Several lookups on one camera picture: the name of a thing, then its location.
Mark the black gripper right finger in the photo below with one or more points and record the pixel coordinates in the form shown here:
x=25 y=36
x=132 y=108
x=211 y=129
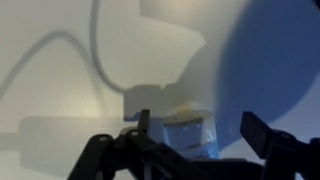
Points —
x=280 y=150

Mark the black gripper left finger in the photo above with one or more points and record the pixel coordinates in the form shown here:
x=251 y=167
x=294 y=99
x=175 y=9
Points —
x=133 y=156

